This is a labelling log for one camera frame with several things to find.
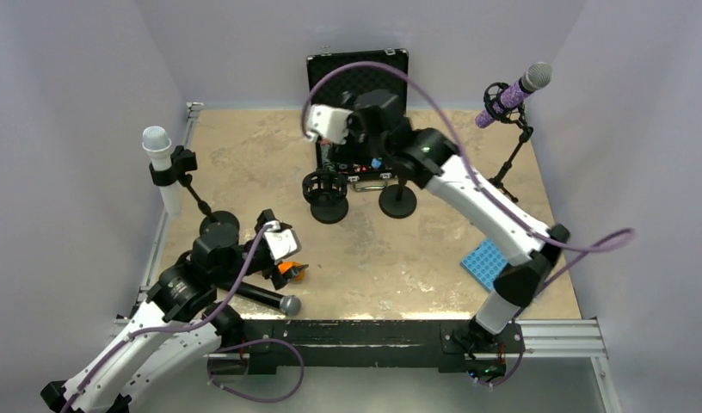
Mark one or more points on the black silver-mesh microphone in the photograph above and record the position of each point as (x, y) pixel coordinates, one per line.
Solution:
(288, 305)

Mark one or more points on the black clip microphone stand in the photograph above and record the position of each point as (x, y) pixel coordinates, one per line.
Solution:
(398, 201)

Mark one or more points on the white microphone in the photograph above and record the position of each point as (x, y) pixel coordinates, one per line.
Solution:
(158, 146)

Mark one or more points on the black shock-mount microphone stand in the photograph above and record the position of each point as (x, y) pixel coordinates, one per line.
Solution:
(325, 190)

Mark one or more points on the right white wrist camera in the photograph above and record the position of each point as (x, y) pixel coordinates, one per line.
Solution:
(326, 123)

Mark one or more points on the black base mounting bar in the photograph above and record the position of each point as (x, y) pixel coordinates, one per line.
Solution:
(447, 345)

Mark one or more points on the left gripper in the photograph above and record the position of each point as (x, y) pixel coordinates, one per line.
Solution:
(271, 270)

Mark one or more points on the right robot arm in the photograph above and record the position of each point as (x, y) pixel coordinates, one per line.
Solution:
(379, 127)

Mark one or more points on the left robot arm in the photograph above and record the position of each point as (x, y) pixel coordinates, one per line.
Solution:
(185, 316)

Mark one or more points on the blue building baseplate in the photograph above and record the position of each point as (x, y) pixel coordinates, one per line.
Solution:
(484, 264)

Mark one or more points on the black tripod stand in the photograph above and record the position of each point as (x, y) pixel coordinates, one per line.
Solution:
(516, 116)

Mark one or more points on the orange microphone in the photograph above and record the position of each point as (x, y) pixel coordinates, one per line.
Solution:
(292, 271)

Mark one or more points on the black left microphone stand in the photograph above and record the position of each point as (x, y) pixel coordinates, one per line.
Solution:
(184, 162)

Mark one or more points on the purple glitter microphone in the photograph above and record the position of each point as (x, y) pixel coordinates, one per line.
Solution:
(536, 77)

